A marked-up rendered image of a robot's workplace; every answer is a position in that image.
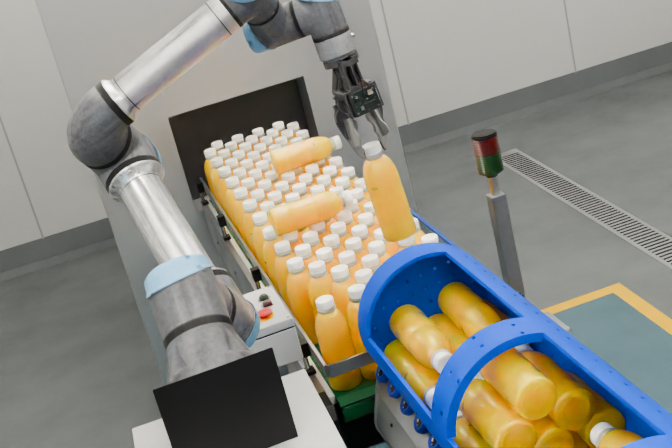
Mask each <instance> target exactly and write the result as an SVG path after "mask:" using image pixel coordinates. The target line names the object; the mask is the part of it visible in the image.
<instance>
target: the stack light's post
mask: <svg viewBox="0 0 672 448"><path fill-rule="evenodd" d="M499 191H500V190H499ZM486 198H487V203H488V208H489V213H490V218H491V223H492V228H493V232H494V237H495V242H496V247H497V252H498V257H499V262H500V267H501V272H502V277H503V281H504V282H505V283H506V284H508V285H509V286H510V287H511V288H513V289H514V290H515V291H517V292H518V293H520V292H521V294H522V295H524V298H525V299H526V296H525V291H524V286H523V281H522V276H521V270H520V265H519V260H518V255H517V250H516V245H515V240H514V235H513V230H512V225H511V220H510V214H509V209H508V204H507V199H506V194H505V193H503V192H501V191H500V194H499V195H496V196H492V195H491V193H489V194H486Z"/></svg>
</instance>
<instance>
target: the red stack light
mask: <svg viewBox="0 0 672 448"><path fill-rule="evenodd" d="M471 142H472V147H473V152H474V155H475V156H478V157H486V156H491V155H494V154H496V153H498V152H499V151H500V145H499V140H498V135H497V134H496V136H495V137H493V138H491V139H488V140H484V141H474V140H472V139H471Z"/></svg>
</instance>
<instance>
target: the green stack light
mask: <svg viewBox="0 0 672 448"><path fill-rule="evenodd" d="M474 157H475V162H476V167H477V172H478V174H479V175H481V176H492V175H496V174H498V173H500V172H502V171H503V170H504V166H503V160H502V155H501V150H500V151H499V152H498V153H496V154H494V155H491V156H486V157H478V156H475V155H474Z"/></svg>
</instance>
